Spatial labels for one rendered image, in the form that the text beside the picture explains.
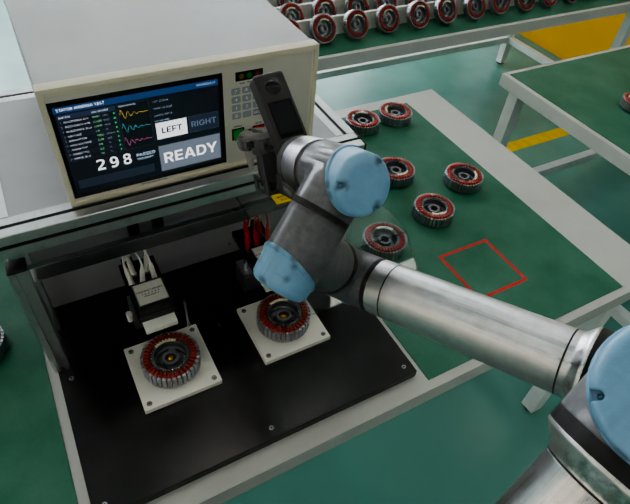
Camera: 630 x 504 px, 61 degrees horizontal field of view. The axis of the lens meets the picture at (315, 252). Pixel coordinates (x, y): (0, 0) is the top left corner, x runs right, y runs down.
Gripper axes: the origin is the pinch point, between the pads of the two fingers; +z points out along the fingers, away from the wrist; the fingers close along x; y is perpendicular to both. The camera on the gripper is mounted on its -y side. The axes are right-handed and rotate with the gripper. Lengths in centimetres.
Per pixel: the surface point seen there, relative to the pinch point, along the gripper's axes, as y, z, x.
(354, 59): 2, 113, 90
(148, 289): 26.6, 12.2, -20.7
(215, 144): 1.9, 5.6, -4.2
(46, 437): 47, 9, -45
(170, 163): 3.5, 6.4, -12.2
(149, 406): 46, 4, -27
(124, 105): -7.4, 1.3, -17.7
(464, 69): 31, 220, 244
